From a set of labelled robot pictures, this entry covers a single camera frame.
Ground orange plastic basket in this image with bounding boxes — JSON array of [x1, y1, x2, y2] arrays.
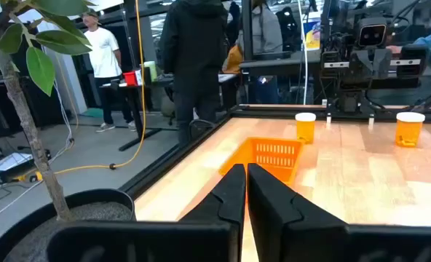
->
[[218, 136, 305, 187]]

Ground yellow extension cable black plug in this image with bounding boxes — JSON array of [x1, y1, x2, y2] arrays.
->
[[18, 0, 148, 183]]

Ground green potted plant black pot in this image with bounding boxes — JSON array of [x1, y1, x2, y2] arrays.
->
[[0, 0, 137, 262]]

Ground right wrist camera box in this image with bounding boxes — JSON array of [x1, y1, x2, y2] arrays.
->
[[355, 16, 390, 49]]

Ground grey floor power unit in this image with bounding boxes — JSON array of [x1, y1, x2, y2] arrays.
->
[[0, 151, 52, 183]]

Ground orange bag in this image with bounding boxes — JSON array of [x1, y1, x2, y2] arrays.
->
[[221, 44, 245, 75]]

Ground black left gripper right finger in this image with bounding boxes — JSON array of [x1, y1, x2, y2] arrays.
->
[[247, 162, 431, 262]]

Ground yellow blue poster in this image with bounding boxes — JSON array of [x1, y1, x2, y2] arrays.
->
[[304, 20, 322, 51]]

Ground dark grey desk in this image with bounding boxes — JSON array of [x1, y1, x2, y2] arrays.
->
[[239, 50, 325, 79]]

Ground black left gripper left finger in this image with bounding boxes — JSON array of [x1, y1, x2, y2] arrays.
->
[[47, 163, 247, 262]]

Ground black aluminium table frame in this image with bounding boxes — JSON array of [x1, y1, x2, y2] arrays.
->
[[119, 103, 431, 199]]

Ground red box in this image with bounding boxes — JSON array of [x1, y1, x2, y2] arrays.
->
[[123, 71, 139, 87]]

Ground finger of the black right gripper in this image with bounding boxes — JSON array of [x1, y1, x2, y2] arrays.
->
[[373, 49, 393, 79], [352, 49, 373, 79]]

